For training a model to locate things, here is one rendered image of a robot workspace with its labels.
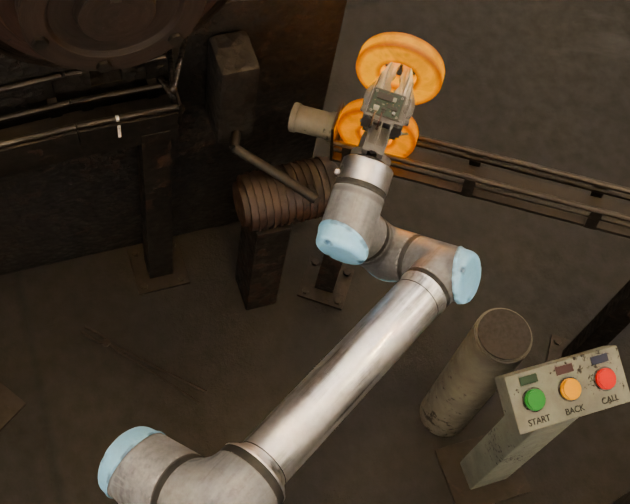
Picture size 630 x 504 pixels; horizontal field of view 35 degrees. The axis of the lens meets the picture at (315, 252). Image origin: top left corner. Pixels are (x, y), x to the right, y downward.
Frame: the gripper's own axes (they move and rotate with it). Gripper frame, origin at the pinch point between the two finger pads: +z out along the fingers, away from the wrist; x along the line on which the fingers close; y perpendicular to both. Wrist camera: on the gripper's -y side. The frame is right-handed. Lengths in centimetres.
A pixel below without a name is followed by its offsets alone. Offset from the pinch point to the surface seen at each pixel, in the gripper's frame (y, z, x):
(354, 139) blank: -22.7, -8.4, 4.3
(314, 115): -21.0, -6.9, 13.1
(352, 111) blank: -14.7, -6.0, 6.1
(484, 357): -32, -40, -34
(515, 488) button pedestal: -77, -60, -57
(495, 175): -25.7, -5.3, -24.7
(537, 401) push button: -18, -47, -43
